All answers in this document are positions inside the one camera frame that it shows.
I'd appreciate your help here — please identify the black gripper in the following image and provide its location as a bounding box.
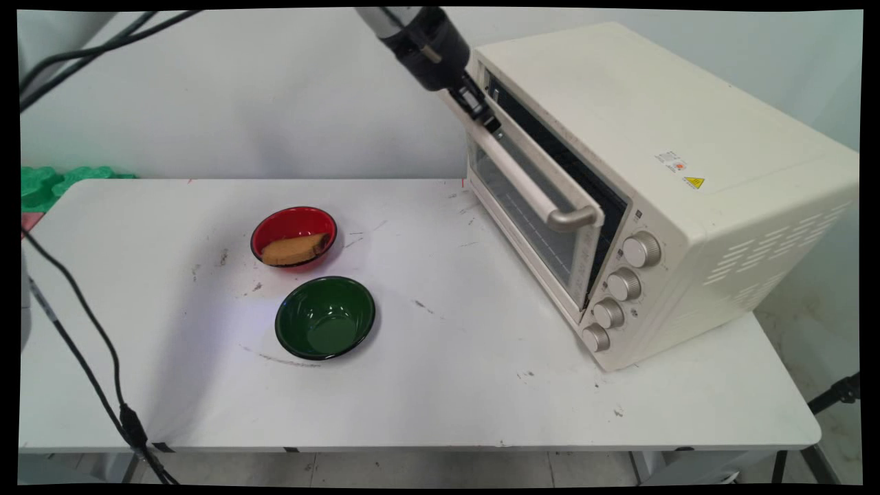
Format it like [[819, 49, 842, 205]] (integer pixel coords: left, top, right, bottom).
[[378, 7, 503, 133]]

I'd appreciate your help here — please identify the oven door with handle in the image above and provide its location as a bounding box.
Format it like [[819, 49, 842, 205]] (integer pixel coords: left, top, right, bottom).
[[440, 88, 607, 327]]

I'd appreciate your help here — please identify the red bowl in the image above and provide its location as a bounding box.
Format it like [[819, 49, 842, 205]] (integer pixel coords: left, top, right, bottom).
[[250, 206, 338, 270]]

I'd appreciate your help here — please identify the large silver oven knob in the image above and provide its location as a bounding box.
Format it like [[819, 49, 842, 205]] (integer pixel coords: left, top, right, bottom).
[[622, 232, 663, 269]]

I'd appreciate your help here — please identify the brown bread slice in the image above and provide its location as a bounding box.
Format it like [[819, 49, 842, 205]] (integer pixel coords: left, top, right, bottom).
[[261, 233, 328, 266]]

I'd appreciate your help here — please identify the cream toaster oven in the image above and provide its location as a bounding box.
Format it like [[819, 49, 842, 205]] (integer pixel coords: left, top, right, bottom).
[[467, 22, 860, 373]]

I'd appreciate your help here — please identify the green bowl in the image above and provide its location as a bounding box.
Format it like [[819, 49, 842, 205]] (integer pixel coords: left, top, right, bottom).
[[274, 276, 377, 361]]

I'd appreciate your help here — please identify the green foam mat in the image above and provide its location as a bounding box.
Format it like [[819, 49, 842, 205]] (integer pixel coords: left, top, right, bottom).
[[21, 165, 138, 213]]

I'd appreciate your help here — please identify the black tripod leg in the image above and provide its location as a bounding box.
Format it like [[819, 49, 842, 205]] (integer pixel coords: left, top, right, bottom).
[[807, 372, 861, 415]]

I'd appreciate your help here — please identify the black metal table leg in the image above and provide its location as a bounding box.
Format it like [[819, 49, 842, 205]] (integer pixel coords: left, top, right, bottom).
[[770, 445, 841, 484]]

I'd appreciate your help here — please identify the black camera cable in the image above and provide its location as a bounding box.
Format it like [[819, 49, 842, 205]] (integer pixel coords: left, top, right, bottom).
[[19, 10, 204, 114]]

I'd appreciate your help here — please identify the black cable with connector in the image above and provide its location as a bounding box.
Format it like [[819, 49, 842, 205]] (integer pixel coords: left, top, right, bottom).
[[19, 225, 181, 486]]

